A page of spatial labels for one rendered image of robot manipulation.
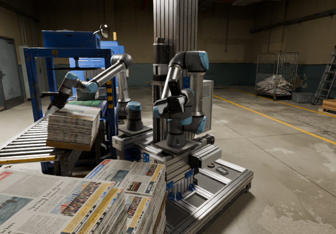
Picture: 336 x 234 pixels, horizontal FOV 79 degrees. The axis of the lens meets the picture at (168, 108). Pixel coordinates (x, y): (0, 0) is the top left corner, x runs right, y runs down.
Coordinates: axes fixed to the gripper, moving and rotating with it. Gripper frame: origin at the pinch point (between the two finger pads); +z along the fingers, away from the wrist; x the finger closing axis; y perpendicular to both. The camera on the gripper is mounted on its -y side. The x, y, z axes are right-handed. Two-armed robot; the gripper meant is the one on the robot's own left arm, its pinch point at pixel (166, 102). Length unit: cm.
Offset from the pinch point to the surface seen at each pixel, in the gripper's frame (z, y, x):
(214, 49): -1015, -86, 91
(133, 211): 16.4, 39.2, 13.7
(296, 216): -115, 135, -68
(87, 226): 48, 17, 3
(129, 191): 5.8, 38.1, 21.4
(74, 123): -27, 14, 79
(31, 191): 44, 14, 24
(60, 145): -22, 27, 89
